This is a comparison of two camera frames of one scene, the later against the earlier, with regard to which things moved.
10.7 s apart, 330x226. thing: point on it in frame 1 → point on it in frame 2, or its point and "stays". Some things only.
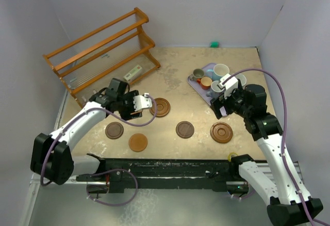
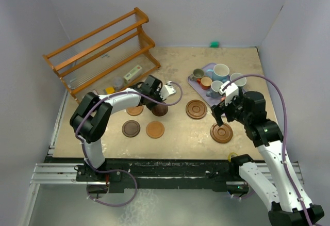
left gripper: x=131 y=113 → x=149 y=106
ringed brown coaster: x=221 y=132 stays
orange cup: x=205 y=82 stays
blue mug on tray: x=215 y=91 stays
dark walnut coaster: x=184 y=129 → x=160 y=110
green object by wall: x=214 y=44 stays
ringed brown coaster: x=163 y=107 → x=196 y=109
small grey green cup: x=198 y=73 stays
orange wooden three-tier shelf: x=120 y=49 stays
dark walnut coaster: x=114 y=130 → x=131 y=128
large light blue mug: x=219 y=70 stays
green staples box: x=133 y=74 stays
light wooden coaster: x=137 y=142 → x=154 y=129
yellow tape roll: x=229 y=156 stays
